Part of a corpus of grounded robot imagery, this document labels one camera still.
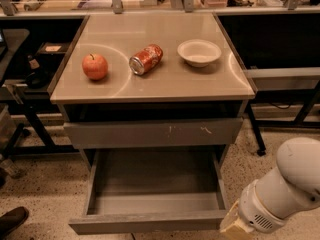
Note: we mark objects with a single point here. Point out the grey drawer cabinet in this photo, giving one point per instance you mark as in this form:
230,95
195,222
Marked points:
157,81

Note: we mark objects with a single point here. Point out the grey drawer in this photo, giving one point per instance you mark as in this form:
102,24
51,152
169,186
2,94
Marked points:
153,190
157,133

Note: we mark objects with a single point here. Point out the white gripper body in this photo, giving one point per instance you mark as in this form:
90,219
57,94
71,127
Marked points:
256,206

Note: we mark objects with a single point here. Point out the crushed orange soda can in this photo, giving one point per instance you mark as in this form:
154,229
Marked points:
146,59

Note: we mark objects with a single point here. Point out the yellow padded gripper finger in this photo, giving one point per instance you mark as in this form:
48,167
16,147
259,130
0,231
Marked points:
232,227

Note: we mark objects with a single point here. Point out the black desk left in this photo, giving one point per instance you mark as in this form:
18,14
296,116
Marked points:
13,39

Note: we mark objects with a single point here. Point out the grey top drawer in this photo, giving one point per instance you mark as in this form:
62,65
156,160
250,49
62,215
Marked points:
157,133

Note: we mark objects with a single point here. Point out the white paper bowl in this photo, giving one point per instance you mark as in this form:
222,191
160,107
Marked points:
199,53

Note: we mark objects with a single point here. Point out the red apple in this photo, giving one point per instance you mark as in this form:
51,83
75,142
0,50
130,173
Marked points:
95,66

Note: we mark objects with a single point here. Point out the dark shoe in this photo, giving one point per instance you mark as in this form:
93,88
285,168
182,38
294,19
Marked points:
12,220

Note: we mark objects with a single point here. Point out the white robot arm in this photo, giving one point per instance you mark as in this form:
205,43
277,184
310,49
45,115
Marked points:
292,186

